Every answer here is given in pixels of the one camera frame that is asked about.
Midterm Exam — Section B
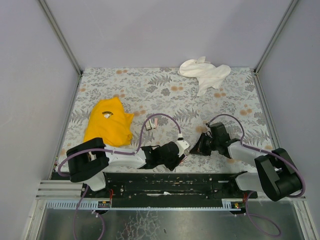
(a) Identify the right aluminium frame post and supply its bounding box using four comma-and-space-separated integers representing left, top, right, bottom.
254, 0, 300, 74

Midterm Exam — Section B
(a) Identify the floral table mat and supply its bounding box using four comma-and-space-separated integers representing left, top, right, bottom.
55, 67, 276, 172

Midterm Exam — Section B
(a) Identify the white crumpled cloth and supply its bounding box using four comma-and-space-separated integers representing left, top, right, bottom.
178, 56, 231, 97

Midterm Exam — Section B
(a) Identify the yellow folded cloth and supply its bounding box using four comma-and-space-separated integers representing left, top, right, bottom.
83, 97, 134, 147

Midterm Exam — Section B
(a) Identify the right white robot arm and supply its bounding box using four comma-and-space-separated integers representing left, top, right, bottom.
190, 122, 303, 202

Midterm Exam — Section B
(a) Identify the left aluminium frame post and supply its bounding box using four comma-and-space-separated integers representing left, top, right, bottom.
37, 0, 83, 76

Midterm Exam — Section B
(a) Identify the white slotted cable duct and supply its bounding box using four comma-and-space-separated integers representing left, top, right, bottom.
45, 200, 242, 212

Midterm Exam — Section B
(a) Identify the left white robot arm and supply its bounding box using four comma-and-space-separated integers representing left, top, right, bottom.
66, 133, 189, 192

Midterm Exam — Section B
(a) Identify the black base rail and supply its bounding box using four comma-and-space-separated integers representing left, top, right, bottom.
80, 173, 258, 209

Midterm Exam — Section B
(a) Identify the aluminium frame post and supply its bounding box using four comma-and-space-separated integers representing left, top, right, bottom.
37, 0, 83, 76
254, 0, 300, 74

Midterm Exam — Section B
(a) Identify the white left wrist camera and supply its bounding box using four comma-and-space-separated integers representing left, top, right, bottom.
175, 137, 191, 157

